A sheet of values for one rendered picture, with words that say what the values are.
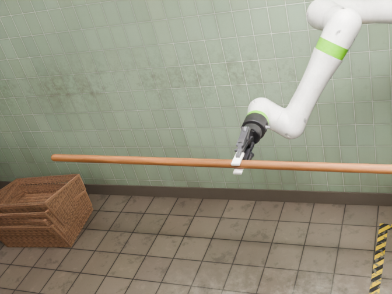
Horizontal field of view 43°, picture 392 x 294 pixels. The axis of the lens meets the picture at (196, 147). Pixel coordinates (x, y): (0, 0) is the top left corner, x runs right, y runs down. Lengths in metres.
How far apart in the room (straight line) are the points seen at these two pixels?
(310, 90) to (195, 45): 1.20
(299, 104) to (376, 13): 0.51
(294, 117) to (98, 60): 1.72
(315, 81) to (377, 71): 0.95
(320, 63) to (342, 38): 0.11
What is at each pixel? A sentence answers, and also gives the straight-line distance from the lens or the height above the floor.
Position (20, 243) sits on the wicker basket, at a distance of 3.93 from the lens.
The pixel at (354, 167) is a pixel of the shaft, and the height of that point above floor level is 1.23.
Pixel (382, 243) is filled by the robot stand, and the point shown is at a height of 0.00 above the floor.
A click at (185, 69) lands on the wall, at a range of 3.11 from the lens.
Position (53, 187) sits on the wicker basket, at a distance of 3.96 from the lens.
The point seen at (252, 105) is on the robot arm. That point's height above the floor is 1.28.
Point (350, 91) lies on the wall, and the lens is 2.94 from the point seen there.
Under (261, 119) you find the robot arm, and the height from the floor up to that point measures 1.26.
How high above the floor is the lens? 2.21
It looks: 31 degrees down
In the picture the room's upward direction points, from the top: 16 degrees counter-clockwise
